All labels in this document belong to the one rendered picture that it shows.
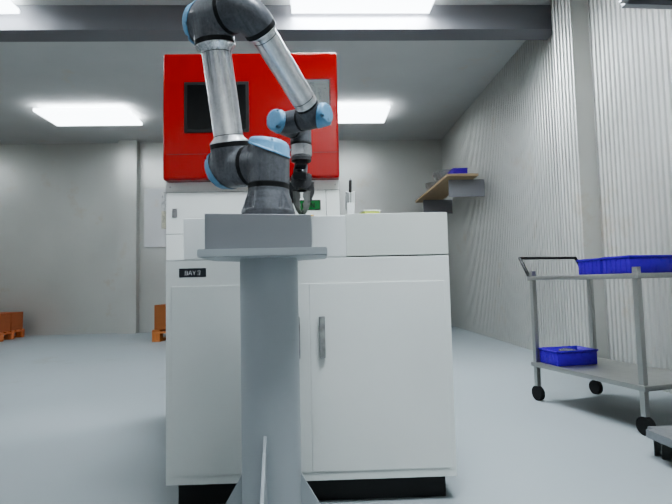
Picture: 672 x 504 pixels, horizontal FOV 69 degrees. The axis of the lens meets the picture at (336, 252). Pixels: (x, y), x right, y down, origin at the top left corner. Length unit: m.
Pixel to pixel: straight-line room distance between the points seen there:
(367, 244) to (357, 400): 0.52
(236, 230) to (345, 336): 0.59
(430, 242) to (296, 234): 0.59
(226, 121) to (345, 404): 0.97
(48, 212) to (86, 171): 0.91
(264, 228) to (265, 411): 0.47
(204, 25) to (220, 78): 0.14
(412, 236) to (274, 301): 0.60
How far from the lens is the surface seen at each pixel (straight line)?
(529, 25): 5.05
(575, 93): 4.39
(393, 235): 1.67
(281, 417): 1.34
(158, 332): 7.03
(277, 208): 1.31
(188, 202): 2.39
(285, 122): 1.66
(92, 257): 8.93
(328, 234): 1.65
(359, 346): 1.66
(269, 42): 1.49
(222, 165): 1.45
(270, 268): 1.29
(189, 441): 1.78
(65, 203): 9.22
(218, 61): 1.50
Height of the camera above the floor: 0.73
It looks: 4 degrees up
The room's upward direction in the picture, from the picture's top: 1 degrees counter-clockwise
